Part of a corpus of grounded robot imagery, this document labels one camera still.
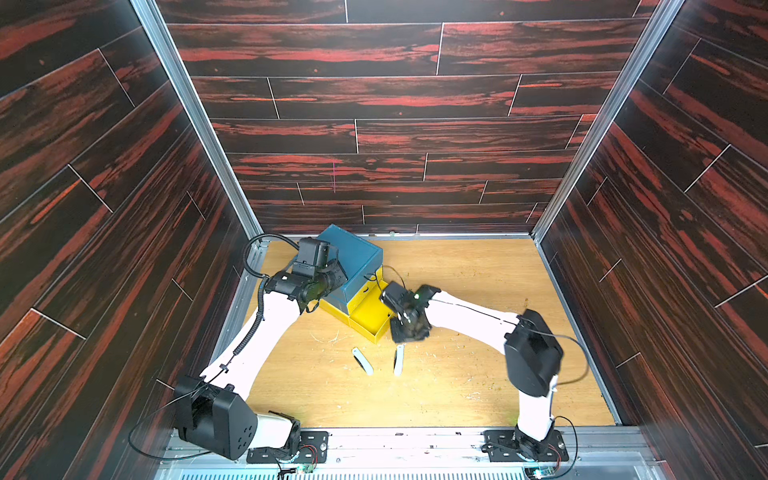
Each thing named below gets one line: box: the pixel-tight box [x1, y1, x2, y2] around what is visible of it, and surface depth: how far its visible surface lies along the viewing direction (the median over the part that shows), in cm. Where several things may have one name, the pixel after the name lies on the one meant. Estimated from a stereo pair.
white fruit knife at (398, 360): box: [393, 344, 405, 377], surface depth 90 cm
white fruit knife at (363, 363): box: [352, 347, 374, 376], surface depth 90 cm
